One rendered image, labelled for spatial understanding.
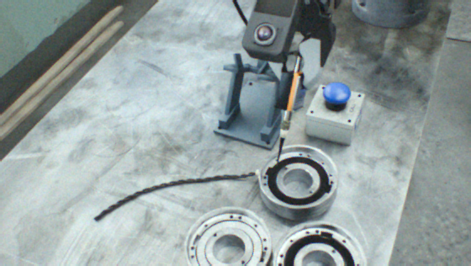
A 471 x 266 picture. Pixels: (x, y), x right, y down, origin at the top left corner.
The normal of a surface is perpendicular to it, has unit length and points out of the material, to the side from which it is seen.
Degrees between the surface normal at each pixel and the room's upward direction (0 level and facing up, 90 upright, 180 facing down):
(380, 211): 0
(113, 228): 0
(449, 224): 0
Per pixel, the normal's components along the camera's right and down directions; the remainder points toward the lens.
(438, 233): -0.10, -0.68
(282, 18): -0.29, -0.21
